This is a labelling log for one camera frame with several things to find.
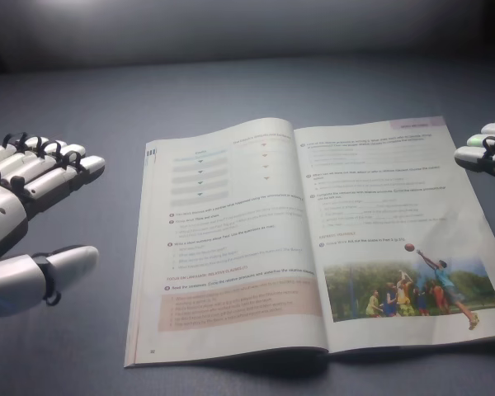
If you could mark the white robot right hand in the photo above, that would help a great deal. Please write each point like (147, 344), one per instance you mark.
(472, 154)

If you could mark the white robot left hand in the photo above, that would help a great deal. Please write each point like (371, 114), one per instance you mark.
(4, 206)

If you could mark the textbook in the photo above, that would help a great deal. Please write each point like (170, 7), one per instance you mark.
(313, 231)

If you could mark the grey table cloth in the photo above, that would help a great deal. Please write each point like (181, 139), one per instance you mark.
(86, 103)

